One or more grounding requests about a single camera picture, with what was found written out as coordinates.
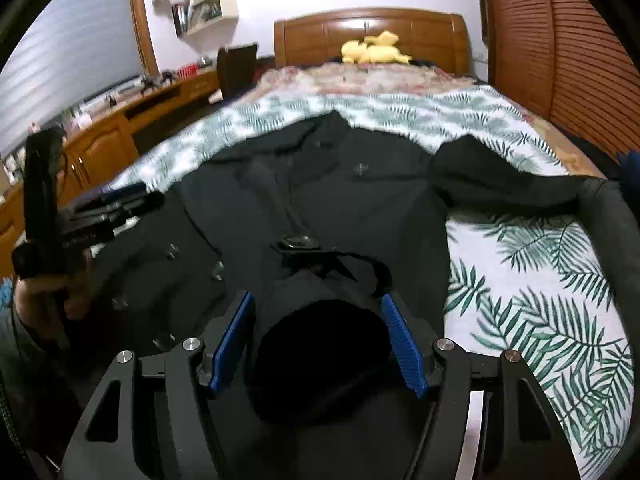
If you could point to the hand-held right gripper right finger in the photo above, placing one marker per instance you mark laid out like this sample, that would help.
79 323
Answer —
402 345

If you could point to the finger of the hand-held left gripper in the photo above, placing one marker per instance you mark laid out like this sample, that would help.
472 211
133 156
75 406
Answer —
125 193
145 203

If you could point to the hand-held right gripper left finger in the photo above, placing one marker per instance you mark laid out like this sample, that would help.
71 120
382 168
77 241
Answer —
232 340

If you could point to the black jacket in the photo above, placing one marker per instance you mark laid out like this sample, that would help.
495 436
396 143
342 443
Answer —
325 185

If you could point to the person's left forearm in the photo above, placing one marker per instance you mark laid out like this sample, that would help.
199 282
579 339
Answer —
20 355

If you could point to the person's left hand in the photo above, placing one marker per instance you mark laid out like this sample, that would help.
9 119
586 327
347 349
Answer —
75 290

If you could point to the wooden desk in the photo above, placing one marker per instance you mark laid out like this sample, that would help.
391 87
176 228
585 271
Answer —
100 140

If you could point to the black toy figure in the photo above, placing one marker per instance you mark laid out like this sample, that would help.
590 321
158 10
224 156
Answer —
157 81

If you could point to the leaf print bed sheet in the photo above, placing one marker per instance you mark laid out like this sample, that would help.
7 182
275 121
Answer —
525 300

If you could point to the red box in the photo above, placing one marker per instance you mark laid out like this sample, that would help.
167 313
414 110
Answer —
189 70

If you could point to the dark wooden chair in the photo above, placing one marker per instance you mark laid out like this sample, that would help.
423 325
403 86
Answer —
237 70

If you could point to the window blinds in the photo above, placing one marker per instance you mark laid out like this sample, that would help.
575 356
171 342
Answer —
75 35

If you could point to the dark grey cloth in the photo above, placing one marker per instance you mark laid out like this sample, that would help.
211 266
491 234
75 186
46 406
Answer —
605 240

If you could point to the floral blanket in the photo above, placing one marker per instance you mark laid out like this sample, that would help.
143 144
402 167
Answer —
350 77

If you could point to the wooden headboard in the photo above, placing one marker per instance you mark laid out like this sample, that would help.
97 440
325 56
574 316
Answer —
320 35

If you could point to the yellow plush toy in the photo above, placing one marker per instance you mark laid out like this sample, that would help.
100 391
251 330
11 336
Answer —
375 50

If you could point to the wooden louvered wardrobe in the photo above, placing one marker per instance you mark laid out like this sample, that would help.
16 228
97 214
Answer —
550 60

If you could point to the wooden window frame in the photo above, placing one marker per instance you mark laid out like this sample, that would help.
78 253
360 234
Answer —
142 20

